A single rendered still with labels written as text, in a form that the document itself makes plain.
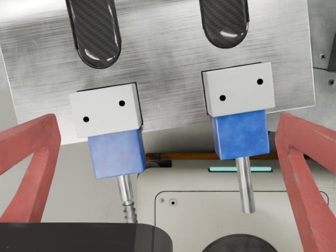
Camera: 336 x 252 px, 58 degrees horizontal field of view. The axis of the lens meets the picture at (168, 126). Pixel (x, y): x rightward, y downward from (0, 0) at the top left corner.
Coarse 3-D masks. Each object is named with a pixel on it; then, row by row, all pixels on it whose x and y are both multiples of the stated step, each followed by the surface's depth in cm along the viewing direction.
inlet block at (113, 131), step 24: (72, 96) 24; (96, 96) 24; (120, 96) 24; (96, 120) 24; (120, 120) 24; (96, 144) 25; (120, 144) 25; (96, 168) 26; (120, 168) 26; (144, 168) 26; (120, 192) 27
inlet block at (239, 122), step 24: (216, 72) 23; (240, 72) 23; (264, 72) 23; (216, 96) 24; (240, 96) 24; (264, 96) 24; (216, 120) 25; (240, 120) 25; (264, 120) 25; (216, 144) 26; (240, 144) 25; (264, 144) 25; (240, 168) 27; (240, 192) 27
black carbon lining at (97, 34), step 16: (80, 0) 25; (96, 0) 25; (112, 0) 25; (208, 0) 25; (224, 0) 26; (240, 0) 25; (80, 16) 26; (96, 16) 26; (112, 16) 25; (208, 16) 26; (224, 16) 26; (240, 16) 26; (80, 32) 26; (96, 32) 26; (112, 32) 26; (208, 32) 26; (224, 32) 26; (240, 32) 26; (80, 48) 26; (96, 48) 26; (112, 48) 26; (96, 64) 26
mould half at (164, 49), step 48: (0, 0) 24; (48, 0) 25; (144, 0) 25; (192, 0) 25; (288, 0) 25; (0, 48) 26; (48, 48) 26; (144, 48) 26; (192, 48) 26; (240, 48) 26; (288, 48) 26; (48, 96) 26; (144, 96) 26; (192, 96) 26; (288, 96) 26
